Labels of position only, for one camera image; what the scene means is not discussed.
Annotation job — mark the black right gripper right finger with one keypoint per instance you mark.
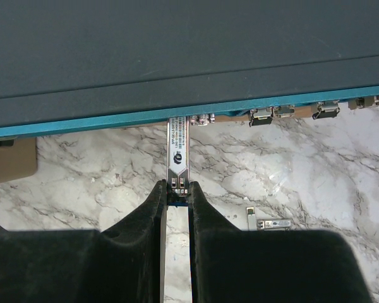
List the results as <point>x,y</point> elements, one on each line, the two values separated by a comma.
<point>233,265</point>

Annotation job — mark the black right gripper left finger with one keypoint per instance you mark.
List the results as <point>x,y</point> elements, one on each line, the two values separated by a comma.
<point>124,263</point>

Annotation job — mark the silver sfp module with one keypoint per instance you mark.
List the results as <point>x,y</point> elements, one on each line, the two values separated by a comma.
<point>251,218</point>
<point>178,156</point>
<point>274,224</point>

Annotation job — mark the dark grey network switch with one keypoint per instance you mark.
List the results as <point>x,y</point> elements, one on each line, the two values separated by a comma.
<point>77,65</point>

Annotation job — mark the tan plastic tool case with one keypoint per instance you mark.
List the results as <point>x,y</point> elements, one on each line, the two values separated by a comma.
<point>18,158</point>

